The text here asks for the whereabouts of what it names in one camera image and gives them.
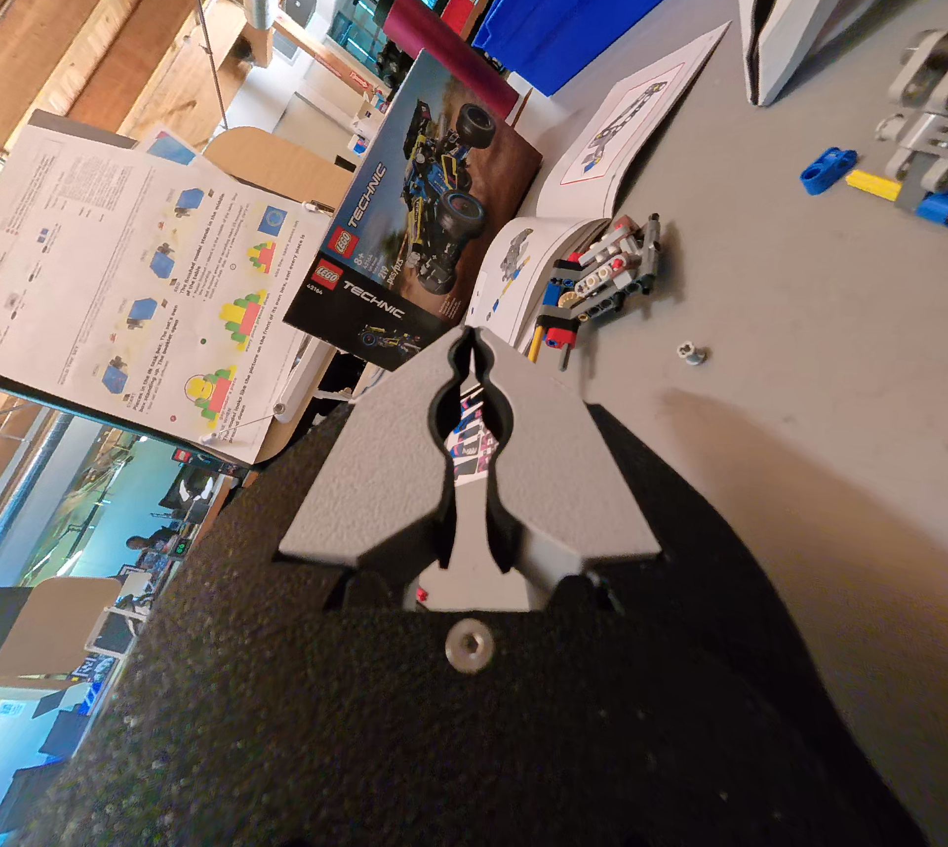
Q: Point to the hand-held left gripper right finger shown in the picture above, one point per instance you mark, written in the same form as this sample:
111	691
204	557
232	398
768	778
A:
570	484

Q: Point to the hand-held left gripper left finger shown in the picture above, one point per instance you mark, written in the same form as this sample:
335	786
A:
370	476

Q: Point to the white sticker sheet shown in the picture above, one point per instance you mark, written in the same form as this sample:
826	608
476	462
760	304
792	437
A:
470	432

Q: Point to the light grey lego assembly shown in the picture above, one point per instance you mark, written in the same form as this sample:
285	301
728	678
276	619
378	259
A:
918	128

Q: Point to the small grey lego bushing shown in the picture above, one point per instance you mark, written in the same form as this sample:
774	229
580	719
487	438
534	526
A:
692	354

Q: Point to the blue lego connector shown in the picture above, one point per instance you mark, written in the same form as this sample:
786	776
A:
818	174

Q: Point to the open lego instruction booklet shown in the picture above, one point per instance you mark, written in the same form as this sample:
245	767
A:
637	121

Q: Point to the yellow lego beam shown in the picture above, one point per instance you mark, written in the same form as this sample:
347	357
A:
874	184

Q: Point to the grey lego chassis assembly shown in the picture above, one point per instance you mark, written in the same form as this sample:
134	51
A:
607	273

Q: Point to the lego set box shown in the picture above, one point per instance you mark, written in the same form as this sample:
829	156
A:
422	195

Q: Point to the maroon rolled mat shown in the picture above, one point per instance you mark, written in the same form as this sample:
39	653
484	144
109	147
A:
444	47

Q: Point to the tan wooden chair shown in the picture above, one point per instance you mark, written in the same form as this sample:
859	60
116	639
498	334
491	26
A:
281	165

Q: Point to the printed task instruction sheet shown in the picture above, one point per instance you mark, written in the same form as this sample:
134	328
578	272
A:
111	254

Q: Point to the thin metal pole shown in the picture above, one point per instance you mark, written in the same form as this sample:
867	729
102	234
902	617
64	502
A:
200	10

